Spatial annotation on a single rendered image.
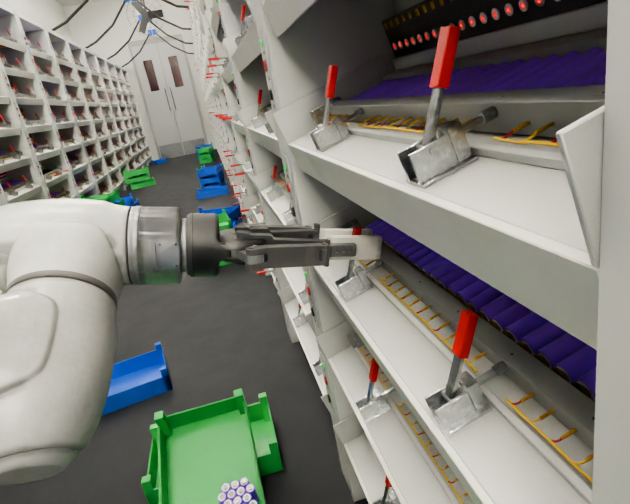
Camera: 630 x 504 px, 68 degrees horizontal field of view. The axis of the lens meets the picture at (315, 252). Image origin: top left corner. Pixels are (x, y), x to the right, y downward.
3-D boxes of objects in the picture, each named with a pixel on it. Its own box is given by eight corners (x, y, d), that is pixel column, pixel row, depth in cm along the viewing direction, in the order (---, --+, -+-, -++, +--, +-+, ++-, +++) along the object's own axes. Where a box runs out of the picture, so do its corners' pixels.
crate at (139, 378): (70, 427, 137) (61, 405, 134) (75, 392, 155) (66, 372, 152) (173, 389, 147) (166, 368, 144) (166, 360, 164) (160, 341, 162)
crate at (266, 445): (151, 511, 103) (140, 483, 100) (158, 449, 121) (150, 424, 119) (283, 469, 107) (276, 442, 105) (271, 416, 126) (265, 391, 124)
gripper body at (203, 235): (186, 264, 60) (259, 263, 62) (184, 287, 52) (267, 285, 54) (185, 206, 58) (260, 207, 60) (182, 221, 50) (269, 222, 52)
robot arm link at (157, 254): (130, 297, 51) (187, 295, 52) (125, 214, 48) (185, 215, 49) (140, 270, 59) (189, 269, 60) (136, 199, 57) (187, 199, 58)
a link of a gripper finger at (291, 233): (236, 259, 57) (233, 255, 58) (320, 253, 61) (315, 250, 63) (236, 228, 56) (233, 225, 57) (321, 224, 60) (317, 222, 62)
